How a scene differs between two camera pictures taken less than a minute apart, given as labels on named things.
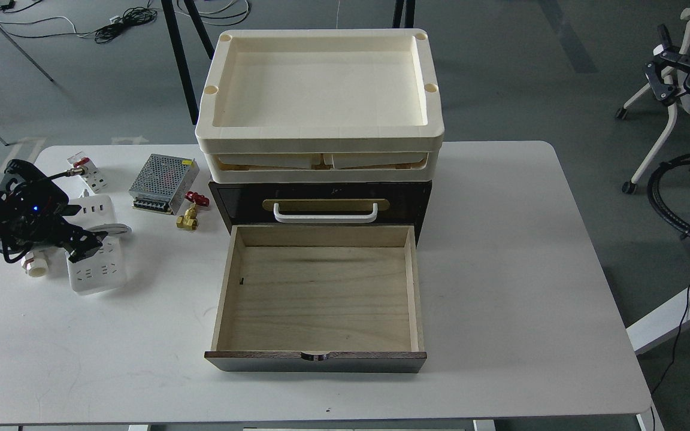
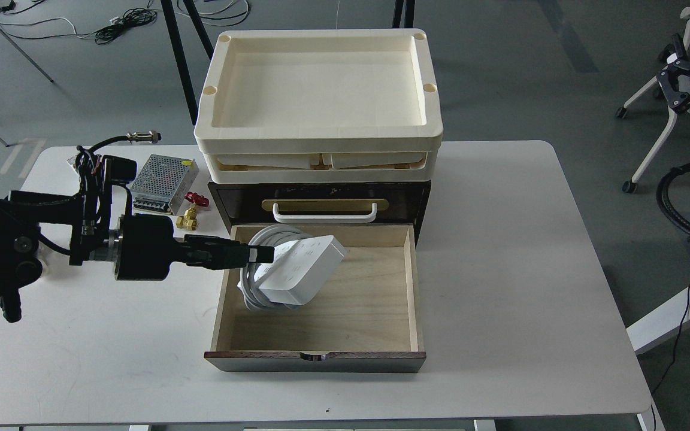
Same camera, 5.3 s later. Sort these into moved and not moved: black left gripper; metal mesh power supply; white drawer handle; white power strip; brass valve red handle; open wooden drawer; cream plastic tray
Moved: white power strip; black left gripper
Not moved: cream plastic tray; metal mesh power supply; brass valve red handle; open wooden drawer; white drawer handle
